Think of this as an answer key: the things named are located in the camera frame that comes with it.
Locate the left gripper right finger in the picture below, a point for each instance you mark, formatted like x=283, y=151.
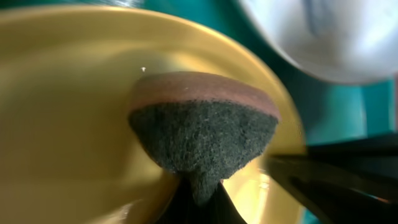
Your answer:
x=348, y=182

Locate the dark green scrub sponge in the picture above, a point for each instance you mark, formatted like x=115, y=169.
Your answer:
x=201, y=126

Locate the yellow plate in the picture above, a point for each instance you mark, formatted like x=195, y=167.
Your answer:
x=67, y=153

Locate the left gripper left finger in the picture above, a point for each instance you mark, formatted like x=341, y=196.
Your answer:
x=183, y=210

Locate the light blue plate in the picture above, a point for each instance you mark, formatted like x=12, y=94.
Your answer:
x=339, y=41

